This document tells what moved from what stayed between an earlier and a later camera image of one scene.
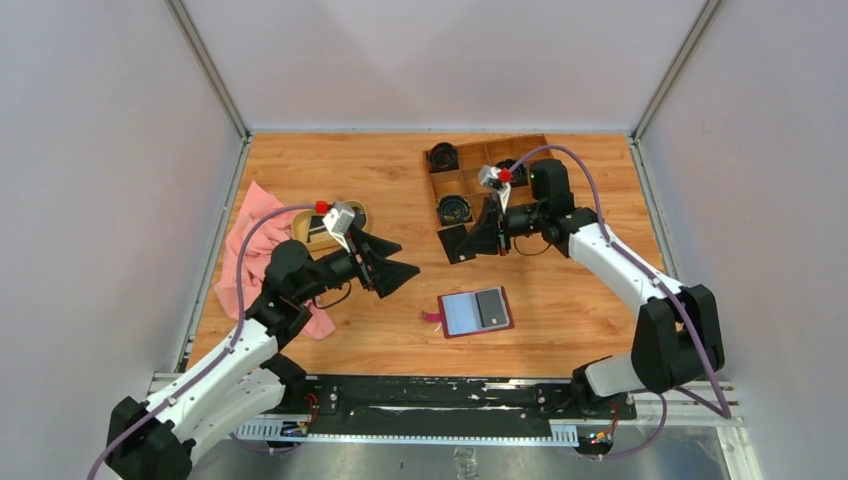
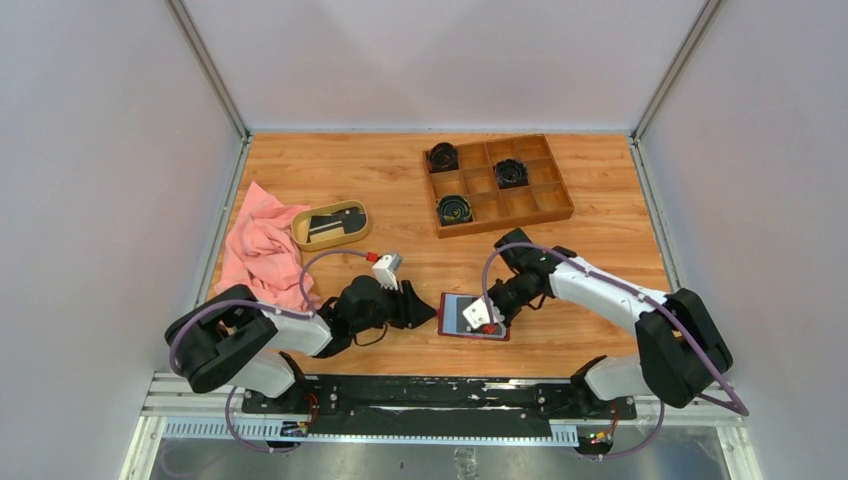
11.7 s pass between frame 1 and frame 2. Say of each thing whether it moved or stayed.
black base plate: stayed
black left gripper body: moved
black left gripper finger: moved
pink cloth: stayed
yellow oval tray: stayed
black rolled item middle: stayed
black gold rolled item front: stayed
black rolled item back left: stayed
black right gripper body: moved
